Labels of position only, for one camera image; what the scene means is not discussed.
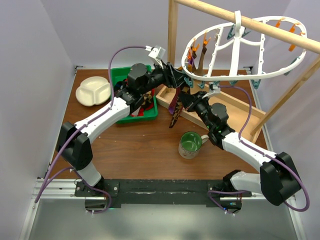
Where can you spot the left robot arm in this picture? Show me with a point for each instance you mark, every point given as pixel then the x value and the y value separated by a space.
pixel 74 140

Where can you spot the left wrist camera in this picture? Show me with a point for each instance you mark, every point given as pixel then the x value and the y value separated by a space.
pixel 157 52

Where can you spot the maroon sock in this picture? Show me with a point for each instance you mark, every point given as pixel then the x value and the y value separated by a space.
pixel 173 102

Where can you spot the orange clothes peg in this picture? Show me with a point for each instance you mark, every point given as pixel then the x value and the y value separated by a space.
pixel 277 25
pixel 293 28
pixel 291 48

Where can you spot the argyle brown sock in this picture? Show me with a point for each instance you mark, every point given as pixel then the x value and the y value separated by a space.
pixel 148 100
pixel 178 106

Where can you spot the aluminium frame rail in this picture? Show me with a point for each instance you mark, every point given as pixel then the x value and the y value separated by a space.
pixel 60 215

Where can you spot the white divided plate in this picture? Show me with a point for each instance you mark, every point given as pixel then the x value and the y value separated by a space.
pixel 92 91

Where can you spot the white round clip hanger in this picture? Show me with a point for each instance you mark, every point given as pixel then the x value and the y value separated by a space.
pixel 230 36

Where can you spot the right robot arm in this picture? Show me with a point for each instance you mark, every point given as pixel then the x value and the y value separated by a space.
pixel 277 178

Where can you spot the wooden rack base tray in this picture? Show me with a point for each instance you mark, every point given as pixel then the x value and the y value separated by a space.
pixel 237 111

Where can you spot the green plastic bin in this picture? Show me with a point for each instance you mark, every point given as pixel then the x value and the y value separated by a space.
pixel 121 73

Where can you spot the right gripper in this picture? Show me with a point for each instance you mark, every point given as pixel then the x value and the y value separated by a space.
pixel 190 101

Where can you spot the wooden rack frame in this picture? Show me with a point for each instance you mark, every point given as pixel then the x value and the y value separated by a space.
pixel 247 31

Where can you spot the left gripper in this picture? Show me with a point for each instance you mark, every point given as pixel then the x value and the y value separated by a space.
pixel 173 77

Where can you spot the black sock in bin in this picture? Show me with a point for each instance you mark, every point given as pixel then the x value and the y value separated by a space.
pixel 120 85

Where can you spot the green enamel mug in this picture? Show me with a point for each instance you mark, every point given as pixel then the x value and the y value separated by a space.
pixel 190 144

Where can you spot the red white patterned sock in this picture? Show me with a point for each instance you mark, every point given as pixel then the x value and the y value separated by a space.
pixel 147 110

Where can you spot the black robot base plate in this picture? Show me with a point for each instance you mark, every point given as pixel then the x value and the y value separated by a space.
pixel 158 192

